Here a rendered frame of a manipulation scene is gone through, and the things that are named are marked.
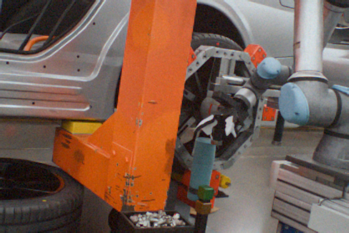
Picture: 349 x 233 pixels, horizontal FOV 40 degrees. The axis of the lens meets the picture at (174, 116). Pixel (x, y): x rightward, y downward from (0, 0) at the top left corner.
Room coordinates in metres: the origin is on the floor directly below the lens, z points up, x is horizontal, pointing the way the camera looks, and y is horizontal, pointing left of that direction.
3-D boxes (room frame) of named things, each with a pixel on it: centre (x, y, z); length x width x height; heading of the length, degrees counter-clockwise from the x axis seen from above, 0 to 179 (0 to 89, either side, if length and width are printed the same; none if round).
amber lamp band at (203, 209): (1.54, -0.14, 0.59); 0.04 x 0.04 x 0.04; 36
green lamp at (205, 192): (1.54, -0.14, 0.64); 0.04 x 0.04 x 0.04; 36
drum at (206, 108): (2.08, -0.22, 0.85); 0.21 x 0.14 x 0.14; 36
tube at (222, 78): (1.98, -0.17, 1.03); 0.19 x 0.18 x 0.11; 36
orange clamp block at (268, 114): (2.32, -0.42, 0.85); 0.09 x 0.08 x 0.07; 126
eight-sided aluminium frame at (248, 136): (2.13, -0.17, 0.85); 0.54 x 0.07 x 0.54; 126
